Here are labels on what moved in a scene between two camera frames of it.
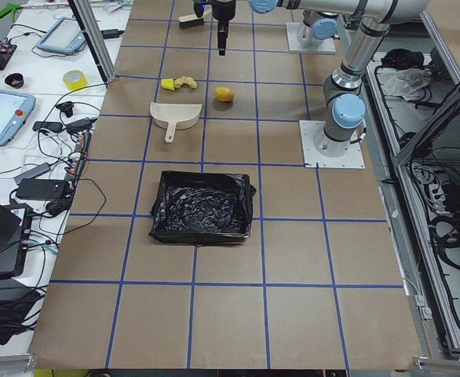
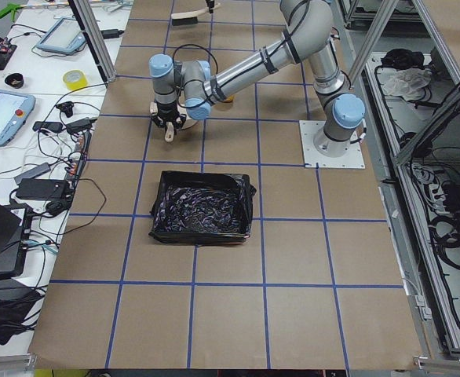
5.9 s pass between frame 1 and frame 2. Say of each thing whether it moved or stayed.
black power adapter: stayed
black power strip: stayed
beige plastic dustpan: stayed
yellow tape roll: stayed
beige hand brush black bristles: moved
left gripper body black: moved
